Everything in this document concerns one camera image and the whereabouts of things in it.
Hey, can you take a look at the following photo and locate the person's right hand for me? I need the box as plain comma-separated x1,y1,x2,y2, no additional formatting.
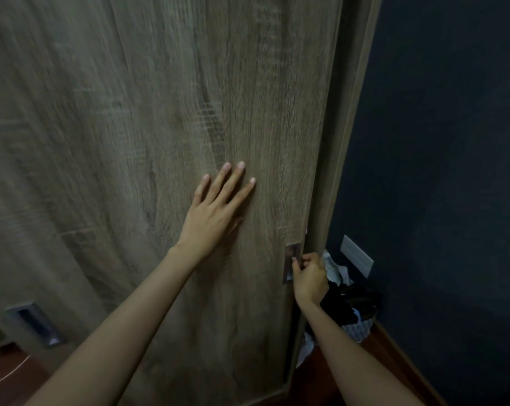
291,252,330,308

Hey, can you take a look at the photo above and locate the person's left hand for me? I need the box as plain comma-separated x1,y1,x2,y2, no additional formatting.
173,162,257,267

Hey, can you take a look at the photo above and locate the recessed metal door handle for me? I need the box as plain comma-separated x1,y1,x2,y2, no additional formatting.
282,242,302,286
5,302,66,348

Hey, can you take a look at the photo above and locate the wooden sliding wardrobe door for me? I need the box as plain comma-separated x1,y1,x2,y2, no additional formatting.
0,0,345,406

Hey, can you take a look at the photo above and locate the person's left forearm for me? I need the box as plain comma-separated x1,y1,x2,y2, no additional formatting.
26,245,201,406

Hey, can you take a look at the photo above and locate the person's right forearm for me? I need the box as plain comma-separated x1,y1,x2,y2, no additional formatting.
298,301,425,406

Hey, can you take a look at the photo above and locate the white crumpled cloth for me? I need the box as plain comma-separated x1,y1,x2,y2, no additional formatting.
323,249,355,288

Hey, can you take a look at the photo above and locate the white patterned laundry basket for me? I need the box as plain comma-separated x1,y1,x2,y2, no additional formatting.
339,314,378,344

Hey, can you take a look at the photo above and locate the brown wooden skirting board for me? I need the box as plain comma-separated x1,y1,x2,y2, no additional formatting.
372,320,448,406

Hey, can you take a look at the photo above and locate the white wall socket plate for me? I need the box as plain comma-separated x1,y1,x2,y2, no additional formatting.
340,235,374,279

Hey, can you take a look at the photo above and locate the wooden wardrobe side frame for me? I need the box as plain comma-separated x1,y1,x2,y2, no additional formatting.
308,0,384,255

